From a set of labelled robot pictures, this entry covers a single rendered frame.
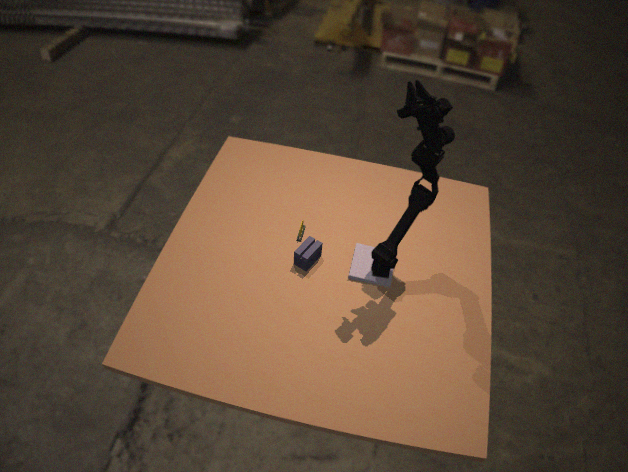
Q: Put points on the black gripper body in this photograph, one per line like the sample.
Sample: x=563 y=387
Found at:
x=419 y=112

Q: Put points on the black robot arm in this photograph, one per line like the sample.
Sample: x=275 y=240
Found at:
x=421 y=198

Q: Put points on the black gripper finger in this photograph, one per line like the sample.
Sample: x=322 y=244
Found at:
x=422 y=93
x=411 y=97

